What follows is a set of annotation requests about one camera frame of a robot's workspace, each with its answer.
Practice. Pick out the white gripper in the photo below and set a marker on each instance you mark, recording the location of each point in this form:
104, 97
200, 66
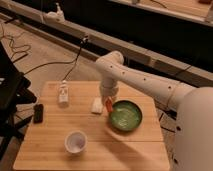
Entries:
108, 92

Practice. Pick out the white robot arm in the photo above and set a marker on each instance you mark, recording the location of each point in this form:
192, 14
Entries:
193, 146

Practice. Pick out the green ceramic bowl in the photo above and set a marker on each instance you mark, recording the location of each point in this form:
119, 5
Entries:
126, 116

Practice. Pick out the white rectangular sponge block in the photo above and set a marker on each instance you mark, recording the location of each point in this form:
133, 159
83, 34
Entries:
97, 106

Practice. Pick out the clear plastic bottle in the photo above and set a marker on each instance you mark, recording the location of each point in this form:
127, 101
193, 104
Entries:
63, 97

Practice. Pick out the wooden cutting board table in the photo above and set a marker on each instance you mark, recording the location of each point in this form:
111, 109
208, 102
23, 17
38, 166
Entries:
107, 149

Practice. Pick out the white paper cup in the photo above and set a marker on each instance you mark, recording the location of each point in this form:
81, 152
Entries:
75, 142

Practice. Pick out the black rectangular device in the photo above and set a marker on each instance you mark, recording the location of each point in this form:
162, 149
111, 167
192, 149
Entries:
38, 113

